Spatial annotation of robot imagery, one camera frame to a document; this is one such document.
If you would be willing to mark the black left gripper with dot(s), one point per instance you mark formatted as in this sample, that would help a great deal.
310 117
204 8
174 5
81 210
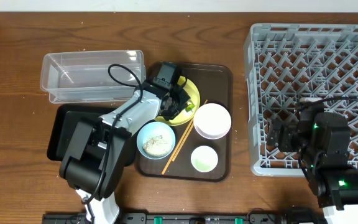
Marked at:
183 93

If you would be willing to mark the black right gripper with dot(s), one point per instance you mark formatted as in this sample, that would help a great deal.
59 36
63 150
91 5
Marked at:
288 130

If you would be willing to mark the yellow plate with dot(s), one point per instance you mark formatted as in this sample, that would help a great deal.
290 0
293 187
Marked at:
184 116

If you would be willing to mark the blue bowl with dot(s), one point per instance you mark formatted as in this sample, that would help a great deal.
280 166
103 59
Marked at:
154 129

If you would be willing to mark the pink bowl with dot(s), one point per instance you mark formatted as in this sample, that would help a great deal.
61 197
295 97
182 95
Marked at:
212 121

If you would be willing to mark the rice food waste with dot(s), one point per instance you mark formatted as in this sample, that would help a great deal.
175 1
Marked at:
158 146

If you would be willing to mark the small white green cup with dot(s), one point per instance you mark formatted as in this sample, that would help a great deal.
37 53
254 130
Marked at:
204 159

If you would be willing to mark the green snack wrapper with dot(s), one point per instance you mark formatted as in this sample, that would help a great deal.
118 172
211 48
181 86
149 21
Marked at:
190 107

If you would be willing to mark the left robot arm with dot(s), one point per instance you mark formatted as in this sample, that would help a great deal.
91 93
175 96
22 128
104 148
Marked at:
95 180

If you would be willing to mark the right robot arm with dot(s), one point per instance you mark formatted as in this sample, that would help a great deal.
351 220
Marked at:
321 141

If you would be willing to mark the grey dishwasher rack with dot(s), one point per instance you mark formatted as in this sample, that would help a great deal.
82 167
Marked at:
287 62

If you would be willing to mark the wooden chopstick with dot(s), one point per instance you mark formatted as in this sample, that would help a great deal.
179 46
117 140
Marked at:
168 163
183 139

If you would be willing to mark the clear plastic bin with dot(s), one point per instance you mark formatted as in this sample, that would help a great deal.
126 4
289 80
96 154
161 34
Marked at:
91 76

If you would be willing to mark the black plastic bin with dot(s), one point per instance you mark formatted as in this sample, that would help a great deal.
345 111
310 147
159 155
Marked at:
66 119

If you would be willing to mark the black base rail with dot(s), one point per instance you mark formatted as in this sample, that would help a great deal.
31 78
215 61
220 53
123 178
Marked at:
255 216

